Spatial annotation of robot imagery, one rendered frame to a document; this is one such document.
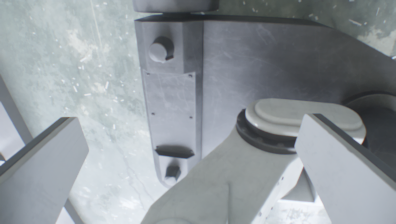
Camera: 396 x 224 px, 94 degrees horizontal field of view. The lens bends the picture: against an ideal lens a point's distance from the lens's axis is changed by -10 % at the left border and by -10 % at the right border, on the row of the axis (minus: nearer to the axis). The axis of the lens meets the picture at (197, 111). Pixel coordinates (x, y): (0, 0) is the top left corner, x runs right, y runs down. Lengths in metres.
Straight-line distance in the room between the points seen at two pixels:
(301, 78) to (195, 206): 0.36
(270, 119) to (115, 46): 0.55
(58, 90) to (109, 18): 0.40
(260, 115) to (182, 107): 0.21
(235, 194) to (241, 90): 0.27
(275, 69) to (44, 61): 0.82
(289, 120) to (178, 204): 0.22
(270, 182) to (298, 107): 0.16
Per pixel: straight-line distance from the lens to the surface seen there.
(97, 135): 0.98
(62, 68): 0.91
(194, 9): 0.44
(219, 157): 0.33
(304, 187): 0.51
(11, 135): 1.30
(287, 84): 0.49
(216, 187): 0.28
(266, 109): 0.37
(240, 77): 0.47
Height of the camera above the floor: 0.61
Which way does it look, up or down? 58 degrees down
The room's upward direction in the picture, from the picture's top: 161 degrees counter-clockwise
